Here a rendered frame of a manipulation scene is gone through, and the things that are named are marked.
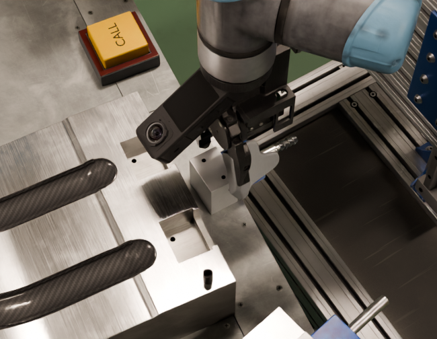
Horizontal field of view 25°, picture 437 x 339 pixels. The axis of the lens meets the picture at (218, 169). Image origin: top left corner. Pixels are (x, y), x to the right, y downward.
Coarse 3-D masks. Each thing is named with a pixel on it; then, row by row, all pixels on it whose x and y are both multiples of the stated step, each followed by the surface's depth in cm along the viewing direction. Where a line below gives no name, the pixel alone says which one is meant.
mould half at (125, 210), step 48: (48, 144) 108; (96, 144) 108; (0, 192) 105; (96, 192) 105; (144, 192) 104; (0, 240) 102; (48, 240) 102; (96, 240) 102; (0, 288) 99; (144, 288) 99; (192, 288) 99; (0, 336) 96; (48, 336) 97; (96, 336) 97; (144, 336) 100
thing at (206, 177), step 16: (288, 144) 115; (192, 160) 111; (208, 160) 111; (192, 176) 113; (208, 176) 110; (224, 176) 110; (208, 192) 109; (224, 192) 110; (208, 208) 113; (224, 208) 114
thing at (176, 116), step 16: (192, 80) 97; (176, 96) 98; (192, 96) 97; (208, 96) 96; (224, 96) 95; (240, 96) 97; (160, 112) 98; (176, 112) 97; (192, 112) 96; (208, 112) 96; (224, 112) 97; (144, 128) 99; (160, 128) 97; (176, 128) 97; (192, 128) 96; (144, 144) 98; (160, 144) 97; (176, 144) 97; (160, 160) 98
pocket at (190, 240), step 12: (180, 216) 104; (192, 216) 105; (168, 228) 105; (180, 228) 105; (192, 228) 105; (204, 228) 104; (168, 240) 105; (180, 240) 105; (192, 240) 105; (204, 240) 104; (180, 252) 104; (192, 252) 104; (204, 252) 104
